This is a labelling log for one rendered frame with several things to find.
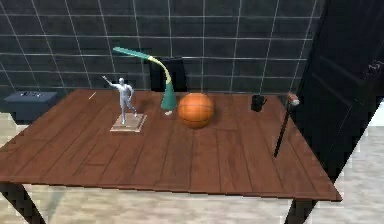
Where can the silver figure statue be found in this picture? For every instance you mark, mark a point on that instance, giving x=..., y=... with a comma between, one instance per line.
x=125, y=96

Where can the orange basketball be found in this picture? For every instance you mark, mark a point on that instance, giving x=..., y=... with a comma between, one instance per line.
x=195, y=110

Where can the black room door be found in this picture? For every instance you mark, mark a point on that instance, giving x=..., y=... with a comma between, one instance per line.
x=343, y=83

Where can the thin white pencil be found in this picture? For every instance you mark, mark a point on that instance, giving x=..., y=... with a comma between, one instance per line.
x=92, y=95

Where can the green bent table lamp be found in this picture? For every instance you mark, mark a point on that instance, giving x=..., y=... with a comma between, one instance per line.
x=169, y=95

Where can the dark grey low box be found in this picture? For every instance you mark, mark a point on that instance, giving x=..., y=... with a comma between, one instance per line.
x=30, y=104

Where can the black mug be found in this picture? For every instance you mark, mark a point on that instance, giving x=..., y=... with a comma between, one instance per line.
x=257, y=102

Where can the brown wooden table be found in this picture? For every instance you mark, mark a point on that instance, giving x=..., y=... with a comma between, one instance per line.
x=186, y=160

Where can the black chair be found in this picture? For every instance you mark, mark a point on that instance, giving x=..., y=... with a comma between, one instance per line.
x=176, y=75

